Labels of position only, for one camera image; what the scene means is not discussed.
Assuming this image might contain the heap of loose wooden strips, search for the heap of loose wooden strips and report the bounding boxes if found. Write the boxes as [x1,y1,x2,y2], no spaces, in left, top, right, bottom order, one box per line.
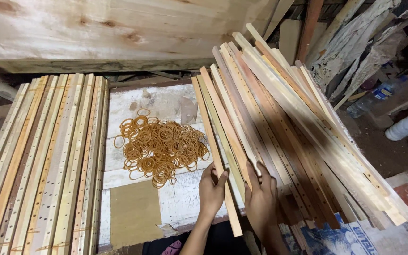
[195,23,408,230]

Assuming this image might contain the person's dark clothing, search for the person's dark clothing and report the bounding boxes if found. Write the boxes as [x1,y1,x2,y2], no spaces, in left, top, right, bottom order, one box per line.
[142,219,262,255]

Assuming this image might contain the tan wooden slat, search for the tan wooden slat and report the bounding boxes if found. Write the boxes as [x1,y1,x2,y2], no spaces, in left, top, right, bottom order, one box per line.
[191,76,243,238]

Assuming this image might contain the person's left hand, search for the person's left hand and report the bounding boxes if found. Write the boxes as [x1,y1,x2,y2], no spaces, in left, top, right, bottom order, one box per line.
[198,162,229,222]

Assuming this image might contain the row of bundled drilled strips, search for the row of bundled drilled strips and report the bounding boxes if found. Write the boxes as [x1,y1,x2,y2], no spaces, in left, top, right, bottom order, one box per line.
[0,73,110,255]

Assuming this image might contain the pile of tan rubber bands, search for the pile of tan rubber bands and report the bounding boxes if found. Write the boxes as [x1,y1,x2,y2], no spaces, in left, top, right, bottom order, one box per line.
[114,108,210,189]

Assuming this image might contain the pale wooden slat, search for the pale wooden slat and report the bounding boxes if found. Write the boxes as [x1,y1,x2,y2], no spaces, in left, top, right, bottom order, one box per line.
[210,63,262,177]

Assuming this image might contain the clear plastic water bottle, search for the clear plastic water bottle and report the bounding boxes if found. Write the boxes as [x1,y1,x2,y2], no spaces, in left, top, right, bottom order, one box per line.
[346,75,408,119]

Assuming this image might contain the blue printed woven sack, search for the blue printed woven sack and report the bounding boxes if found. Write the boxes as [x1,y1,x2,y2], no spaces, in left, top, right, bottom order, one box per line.
[278,172,408,255]

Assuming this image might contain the large raw wooden plank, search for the large raw wooden plank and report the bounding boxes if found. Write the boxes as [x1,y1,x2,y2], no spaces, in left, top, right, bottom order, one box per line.
[0,0,280,74]

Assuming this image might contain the brown cardboard patch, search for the brown cardboard patch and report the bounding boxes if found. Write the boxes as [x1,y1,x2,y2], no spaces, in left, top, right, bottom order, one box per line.
[110,179,164,249]

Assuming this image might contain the heap of scrap wood boards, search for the heap of scrap wood boards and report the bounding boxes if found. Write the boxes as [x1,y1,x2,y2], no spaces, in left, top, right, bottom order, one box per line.
[263,0,408,111]

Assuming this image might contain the white rolled sack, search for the white rolled sack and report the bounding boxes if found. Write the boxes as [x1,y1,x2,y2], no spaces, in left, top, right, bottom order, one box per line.
[384,103,408,142]

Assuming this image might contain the brown wooden bench board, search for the brown wooden bench board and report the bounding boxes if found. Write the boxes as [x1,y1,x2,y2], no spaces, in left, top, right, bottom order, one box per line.
[370,65,408,118]

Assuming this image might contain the person's right hand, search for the person's right hand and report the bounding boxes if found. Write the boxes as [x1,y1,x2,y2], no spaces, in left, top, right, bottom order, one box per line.
[244,161,279,238]

